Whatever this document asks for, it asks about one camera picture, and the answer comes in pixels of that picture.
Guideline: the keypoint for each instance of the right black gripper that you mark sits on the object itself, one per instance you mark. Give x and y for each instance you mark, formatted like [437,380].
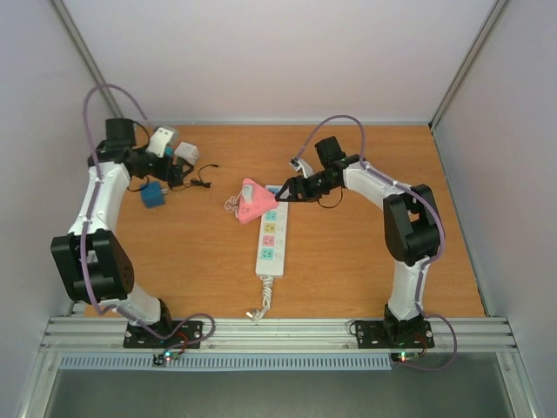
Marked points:
[297,192]

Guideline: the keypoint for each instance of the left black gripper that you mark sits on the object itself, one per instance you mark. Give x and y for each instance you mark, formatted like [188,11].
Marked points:
[165,174]

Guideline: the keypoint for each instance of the white cube plug with picture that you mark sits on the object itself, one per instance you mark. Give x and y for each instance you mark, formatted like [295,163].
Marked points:
[188,152]

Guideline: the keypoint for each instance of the black plug adapter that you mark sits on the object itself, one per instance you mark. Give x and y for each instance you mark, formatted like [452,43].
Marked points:
[176,185]

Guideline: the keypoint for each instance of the blue cube socket adapter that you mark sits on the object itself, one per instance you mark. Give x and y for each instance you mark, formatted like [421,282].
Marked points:
[153,194]

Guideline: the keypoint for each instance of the small white charger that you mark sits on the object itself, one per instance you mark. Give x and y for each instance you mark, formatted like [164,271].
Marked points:
[247,194]

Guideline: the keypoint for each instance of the white power strip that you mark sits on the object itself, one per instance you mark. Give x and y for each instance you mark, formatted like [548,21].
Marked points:
[270,259]

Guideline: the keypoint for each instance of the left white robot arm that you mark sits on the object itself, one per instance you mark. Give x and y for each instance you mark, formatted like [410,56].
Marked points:
[140,308]

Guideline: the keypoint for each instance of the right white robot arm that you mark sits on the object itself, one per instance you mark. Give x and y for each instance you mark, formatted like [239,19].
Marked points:
[412,229]

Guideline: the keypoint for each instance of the pink triangular socket adapter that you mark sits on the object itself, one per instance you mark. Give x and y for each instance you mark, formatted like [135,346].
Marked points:
[254,201]

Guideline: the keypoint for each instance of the right small circuit board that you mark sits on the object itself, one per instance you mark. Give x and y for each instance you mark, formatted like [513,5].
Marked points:
[405,357]

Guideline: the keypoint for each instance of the small circuit board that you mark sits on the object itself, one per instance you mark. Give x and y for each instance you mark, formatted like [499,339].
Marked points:
[163,359]
[405,357]

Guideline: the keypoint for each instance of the left small circuit board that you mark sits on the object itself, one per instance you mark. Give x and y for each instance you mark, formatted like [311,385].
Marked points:
[163,359]

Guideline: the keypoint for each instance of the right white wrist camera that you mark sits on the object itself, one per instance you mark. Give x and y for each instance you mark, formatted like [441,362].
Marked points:
[301,167]

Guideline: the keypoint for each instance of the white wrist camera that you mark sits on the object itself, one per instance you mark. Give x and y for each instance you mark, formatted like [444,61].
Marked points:
[162,138]
[301,167]

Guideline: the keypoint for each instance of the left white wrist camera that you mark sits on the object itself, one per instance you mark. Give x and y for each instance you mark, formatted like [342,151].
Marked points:
[162,138]

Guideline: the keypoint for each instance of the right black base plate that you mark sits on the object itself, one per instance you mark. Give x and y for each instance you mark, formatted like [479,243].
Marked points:
[378,334]

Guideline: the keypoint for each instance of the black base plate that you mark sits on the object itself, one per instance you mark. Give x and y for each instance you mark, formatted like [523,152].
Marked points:
[378,334]
[192,331]

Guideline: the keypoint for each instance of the left aluminium rail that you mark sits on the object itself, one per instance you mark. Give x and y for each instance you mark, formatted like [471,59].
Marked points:
[92,264]

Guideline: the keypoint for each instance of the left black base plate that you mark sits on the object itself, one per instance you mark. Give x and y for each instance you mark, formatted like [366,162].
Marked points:
[192,331]

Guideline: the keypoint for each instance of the left aluminium corner post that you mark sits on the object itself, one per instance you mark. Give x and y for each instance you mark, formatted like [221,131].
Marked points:
[69,24]

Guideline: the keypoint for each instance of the aluminium corner post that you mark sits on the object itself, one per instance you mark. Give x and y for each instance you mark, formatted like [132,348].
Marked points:
[69,24]
[480,40]

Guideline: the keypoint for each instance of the front aluminium rail frame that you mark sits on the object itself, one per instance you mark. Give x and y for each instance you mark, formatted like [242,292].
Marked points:
[87,334]

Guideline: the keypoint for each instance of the grey slotted cable duct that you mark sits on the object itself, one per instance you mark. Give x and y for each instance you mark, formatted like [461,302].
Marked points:
[197,362]

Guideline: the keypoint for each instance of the right aluminium corner post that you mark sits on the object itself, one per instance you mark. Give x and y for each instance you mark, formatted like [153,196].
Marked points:
[480,40]

